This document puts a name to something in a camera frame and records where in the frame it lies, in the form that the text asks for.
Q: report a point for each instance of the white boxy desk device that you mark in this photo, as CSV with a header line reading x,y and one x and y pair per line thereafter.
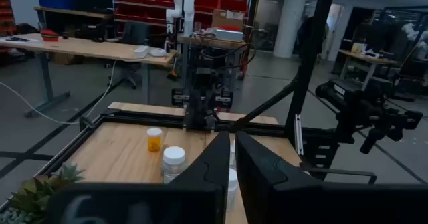
x,y
141,51

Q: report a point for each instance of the cardboard box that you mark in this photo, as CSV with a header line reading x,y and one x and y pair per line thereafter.
x,y
229,18

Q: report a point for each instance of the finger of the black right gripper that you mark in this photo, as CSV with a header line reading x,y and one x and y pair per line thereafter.
x,y
194,112
209,113

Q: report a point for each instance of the small wooden desk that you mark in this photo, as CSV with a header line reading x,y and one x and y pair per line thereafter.
x,y
368,58

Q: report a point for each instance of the wooden topped cart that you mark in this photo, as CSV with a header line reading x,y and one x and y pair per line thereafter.
x,y
214,43

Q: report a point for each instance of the yellow broom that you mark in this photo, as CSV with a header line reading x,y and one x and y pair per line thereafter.
x,y
173,73

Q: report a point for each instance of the white round column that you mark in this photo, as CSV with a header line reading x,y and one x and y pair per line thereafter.
x,y
289,20

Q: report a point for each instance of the orange pill bottle white cap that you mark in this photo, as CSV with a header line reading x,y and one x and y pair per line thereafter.
x,y
154,143

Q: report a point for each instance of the dark office chair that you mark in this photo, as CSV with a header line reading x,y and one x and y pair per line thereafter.
x,y
133,36

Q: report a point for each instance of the wooden wall shelf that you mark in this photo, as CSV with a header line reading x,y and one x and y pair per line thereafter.
x,y
73,12

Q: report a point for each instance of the small potted succulent plant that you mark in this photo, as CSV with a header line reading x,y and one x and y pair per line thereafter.
x,y
36,197

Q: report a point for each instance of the white bottle printed label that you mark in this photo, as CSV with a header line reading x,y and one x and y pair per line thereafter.
x,y
233,184

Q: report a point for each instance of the blue storage bin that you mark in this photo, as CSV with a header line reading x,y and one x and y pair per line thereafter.
x,y
57,1

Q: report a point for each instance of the black office chair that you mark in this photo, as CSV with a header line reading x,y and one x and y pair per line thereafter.
x,y
411,77

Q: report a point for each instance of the red object on desk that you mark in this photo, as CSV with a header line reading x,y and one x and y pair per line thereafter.
x,y
50,36

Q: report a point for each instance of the flat white desk device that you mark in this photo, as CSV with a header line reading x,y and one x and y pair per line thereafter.
x,y
158,52

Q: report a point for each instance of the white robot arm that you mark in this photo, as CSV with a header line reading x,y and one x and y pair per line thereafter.
x,y
187,3

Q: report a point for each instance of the white box on cart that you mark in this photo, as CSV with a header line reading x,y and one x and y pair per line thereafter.
x,y
229,35

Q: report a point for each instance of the long wooden desk grey legs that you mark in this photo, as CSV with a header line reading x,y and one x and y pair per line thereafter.
x,y
83,48

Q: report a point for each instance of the stack of red bins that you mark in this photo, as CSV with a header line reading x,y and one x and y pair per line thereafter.
x,y
6,10

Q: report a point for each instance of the black aluminium table frame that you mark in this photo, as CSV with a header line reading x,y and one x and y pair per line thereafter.
x,y
143,119

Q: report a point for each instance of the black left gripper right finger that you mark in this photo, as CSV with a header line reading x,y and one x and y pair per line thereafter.
x,y
261,170

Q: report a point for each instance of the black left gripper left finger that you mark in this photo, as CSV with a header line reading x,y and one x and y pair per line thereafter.
x,y
207,170

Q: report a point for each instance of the clear bottle green label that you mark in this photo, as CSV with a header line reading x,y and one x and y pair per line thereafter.
x,y
174,157

